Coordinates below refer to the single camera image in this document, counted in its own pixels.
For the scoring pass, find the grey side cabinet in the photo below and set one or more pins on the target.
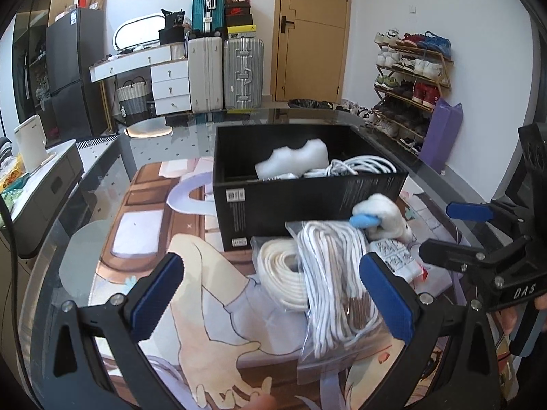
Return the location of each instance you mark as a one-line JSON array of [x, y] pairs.
[[35, 200]]

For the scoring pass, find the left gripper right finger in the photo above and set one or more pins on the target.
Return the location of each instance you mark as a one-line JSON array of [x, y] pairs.
[[448, 360]]

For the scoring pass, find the white drawer desk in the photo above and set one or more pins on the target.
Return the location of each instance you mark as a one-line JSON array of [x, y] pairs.
[[164, 68]]

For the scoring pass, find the person's right hand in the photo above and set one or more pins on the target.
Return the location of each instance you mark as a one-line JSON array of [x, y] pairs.
[[508, 316]]

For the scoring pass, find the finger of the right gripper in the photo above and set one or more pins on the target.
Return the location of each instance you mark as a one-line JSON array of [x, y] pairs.
[[474, 212], [456, 257]]

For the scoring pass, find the white suitcase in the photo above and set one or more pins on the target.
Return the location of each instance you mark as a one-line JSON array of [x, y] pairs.
[[205, 68]]

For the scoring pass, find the black bag on desk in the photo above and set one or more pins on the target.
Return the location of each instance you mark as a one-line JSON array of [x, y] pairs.
[[174, 28]]

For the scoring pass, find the purple paper bag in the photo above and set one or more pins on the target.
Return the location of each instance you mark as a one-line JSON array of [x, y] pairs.
[[441, 134]]

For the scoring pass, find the black cardboard box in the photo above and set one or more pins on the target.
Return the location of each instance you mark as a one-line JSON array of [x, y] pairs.
[[248, 207]]

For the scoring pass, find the white plush toy blue cap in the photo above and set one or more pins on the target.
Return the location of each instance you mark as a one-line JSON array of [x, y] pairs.
[[381, 218]]

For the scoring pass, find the stack of shoe boxes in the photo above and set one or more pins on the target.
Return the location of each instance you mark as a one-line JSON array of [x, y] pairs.
[[239, 19]]

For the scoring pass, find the woven basket bag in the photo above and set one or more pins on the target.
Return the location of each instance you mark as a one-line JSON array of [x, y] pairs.
[[133, 96]]

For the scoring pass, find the black glass display cabinet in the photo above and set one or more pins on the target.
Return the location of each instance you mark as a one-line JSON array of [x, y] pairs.
[[29, 53]]

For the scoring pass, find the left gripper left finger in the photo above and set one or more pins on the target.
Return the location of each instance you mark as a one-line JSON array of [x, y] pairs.
[[75, 376]]

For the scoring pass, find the anime printed desk mat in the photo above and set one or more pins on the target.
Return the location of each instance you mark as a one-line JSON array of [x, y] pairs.
[[222, 339]]

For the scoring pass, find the wooden shoe rack with shoes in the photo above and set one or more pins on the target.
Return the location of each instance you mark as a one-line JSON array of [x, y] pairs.
[[412, 75]]

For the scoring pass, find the person's left hand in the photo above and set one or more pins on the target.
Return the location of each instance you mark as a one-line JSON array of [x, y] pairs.
[[262, 402]]

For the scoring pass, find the white foam block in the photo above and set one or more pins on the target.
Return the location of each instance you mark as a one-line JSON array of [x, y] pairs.
[[285, 160]]

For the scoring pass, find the teal suitcase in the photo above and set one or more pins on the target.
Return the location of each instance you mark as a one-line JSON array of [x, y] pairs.
[[208, 18]]

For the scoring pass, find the tan wooden door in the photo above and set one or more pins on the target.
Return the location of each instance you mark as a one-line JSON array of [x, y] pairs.
[[309, 49]]

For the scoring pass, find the white tissue pack red wrapper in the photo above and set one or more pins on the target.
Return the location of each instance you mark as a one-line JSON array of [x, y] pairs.
[[398, 259]]

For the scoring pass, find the black refrigerator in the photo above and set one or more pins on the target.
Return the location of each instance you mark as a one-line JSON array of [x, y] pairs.
[[74, 43]]

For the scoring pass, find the oval vanity mirror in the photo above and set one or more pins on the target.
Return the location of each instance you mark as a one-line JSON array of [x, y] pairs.
[[137, 32]]

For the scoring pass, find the silver suitcase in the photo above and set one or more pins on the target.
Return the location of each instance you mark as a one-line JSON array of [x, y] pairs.
[[243, 73]]

